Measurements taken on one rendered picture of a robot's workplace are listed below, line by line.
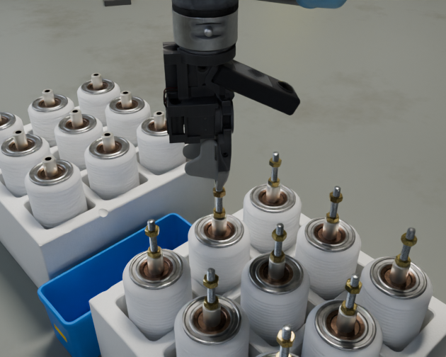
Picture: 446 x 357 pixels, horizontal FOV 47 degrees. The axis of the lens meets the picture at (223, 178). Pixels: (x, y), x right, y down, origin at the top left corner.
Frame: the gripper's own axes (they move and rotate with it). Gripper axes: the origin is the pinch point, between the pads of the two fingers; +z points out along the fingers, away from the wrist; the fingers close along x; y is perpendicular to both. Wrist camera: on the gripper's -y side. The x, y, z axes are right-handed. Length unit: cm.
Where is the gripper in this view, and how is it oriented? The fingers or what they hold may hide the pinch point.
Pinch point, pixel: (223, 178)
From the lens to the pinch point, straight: 73.3
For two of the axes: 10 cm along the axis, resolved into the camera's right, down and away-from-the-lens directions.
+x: 1.2, 5.9, -8.0
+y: -9.9, 0.7, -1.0
